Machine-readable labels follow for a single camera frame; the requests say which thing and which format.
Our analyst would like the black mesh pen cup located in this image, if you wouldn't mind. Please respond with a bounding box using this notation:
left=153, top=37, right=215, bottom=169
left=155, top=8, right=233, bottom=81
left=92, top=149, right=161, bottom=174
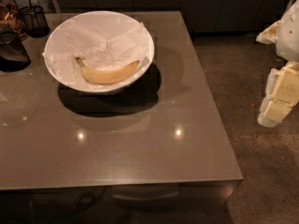
left=20, top=6, right=50, bottom=37

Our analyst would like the white bowl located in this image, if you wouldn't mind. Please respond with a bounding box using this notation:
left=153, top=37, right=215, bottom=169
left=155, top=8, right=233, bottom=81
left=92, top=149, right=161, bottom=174
left=43, top=10, right=156, bottom=95

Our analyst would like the yellow banana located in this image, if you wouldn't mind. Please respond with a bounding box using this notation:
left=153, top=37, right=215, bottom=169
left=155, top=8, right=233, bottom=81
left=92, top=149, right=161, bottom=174
left=75, top=57, right=139, bottom=85

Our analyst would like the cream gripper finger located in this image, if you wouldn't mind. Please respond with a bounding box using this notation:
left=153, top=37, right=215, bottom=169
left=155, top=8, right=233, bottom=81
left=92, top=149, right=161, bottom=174
left=256, top=21, right=280, bottom=45
left=257, top=62, right=299, bottom=128

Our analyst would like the dark glass container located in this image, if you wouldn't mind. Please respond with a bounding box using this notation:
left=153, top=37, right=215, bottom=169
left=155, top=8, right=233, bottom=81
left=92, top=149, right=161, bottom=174
left=0, top=31, right=31, bottom=72

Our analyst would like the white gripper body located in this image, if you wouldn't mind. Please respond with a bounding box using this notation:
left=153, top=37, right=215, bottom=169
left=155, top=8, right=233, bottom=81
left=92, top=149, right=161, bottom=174
left=276, top=0, right=299, bottom=62

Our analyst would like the white paper liner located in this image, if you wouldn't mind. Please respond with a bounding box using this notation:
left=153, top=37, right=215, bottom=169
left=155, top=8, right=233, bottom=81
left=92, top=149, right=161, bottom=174
left=42, top=21, right=153, bottom=91

